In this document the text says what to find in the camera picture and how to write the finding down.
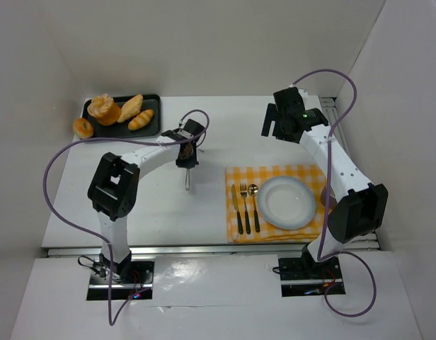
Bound metal tongs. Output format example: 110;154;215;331
185;149;199;191

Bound striped golden bread roll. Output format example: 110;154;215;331
127;109;154;131

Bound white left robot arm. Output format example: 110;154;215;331
87;119;205;281

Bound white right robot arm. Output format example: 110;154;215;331
261;86;388;278

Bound pale pointed pastry bread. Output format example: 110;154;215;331
117;94;144;123

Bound tall orange muffin bread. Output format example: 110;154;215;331
87;93;121;126

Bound small round bagel bread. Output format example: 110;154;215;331
72;118;94;140

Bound black tray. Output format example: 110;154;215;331
81;93;161;138

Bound white plate blue rim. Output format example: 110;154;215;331
257;176;316;230

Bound purple mug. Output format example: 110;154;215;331
321;188;327;206

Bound yellow checkered cloth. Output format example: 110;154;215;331
225;164;326;244

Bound knife with black handle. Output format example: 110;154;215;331
231;184;243;234

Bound fork with black handle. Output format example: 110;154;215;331
240;183;251;234

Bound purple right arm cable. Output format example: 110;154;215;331
292;68;377;317

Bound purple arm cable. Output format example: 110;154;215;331
292;68;377;317
42;108;210;327

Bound gold spoon black handle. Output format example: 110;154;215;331
248;184;260;233

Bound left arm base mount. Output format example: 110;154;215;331
77;256;154;301

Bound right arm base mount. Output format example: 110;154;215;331
272;258;345;297

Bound aluminium front rail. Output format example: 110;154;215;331
47;243;304;257

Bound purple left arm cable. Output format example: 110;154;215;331
42;108;210;327

